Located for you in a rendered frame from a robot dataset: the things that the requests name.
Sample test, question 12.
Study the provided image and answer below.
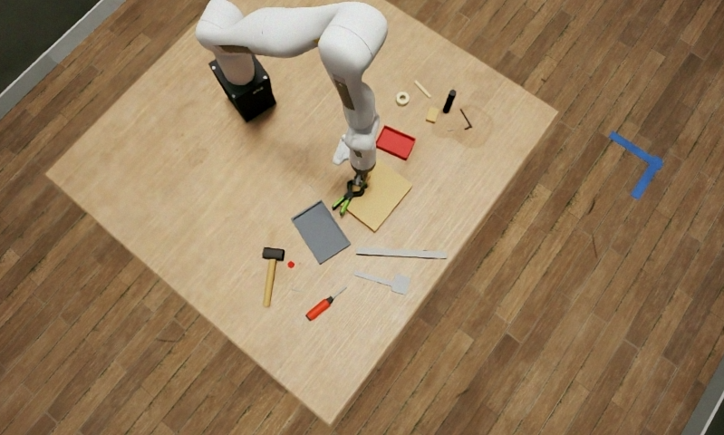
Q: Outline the red shallow tray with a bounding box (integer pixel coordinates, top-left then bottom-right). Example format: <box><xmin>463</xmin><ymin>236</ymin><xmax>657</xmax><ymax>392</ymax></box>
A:
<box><xmin>376</xmin><ymin>125</ymin><xmax>416</xmax><ymax>160</ymax></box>

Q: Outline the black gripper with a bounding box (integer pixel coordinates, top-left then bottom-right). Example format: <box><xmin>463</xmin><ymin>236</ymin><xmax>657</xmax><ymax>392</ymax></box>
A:
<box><xmin>350</xmin><ymin>161</ymin><xmax>376</xmax><ymax>187</ymax></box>

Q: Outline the red-handled screwdriver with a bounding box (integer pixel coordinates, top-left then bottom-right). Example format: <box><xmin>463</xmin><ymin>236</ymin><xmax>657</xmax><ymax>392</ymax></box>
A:
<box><xmin>305</xmin><ymin>285</ymin><xmax>347</xmax><ymax>321</ymax></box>

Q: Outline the beige ring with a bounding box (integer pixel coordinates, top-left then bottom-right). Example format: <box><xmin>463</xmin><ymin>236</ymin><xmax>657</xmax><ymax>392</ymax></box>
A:
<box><xmin>396</xmin><ymin>92</ymin><xmax>410</xmax><ymax>107</ymax></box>

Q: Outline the mallet with black head and wooden handle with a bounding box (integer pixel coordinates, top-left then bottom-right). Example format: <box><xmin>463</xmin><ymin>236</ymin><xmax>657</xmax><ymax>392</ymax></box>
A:
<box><xmin>262</xmin><ymin>247</ymin><xmax>285</xmax><ymax>306</ymax></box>

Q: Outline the black spring clamp with green handles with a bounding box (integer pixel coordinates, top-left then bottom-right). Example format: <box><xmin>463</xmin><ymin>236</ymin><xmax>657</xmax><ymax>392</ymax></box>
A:
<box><xmin>332</xmin><ymin>176</ymin><xmax>368</xmax><ymax>216</ymax></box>

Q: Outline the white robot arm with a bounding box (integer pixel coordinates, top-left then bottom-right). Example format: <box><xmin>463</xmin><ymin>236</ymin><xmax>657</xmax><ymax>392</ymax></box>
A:
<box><xmin>196</xmin><ymin>0</ymin><xmax>388</xmax><ymax>170</ymax></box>

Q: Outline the black cylinder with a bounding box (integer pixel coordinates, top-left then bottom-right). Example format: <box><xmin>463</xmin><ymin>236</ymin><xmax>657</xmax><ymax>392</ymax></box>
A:
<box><xmin>443</xmin><ymin>90</ymin><xmax>457</xmax><ymax>113</ymax></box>

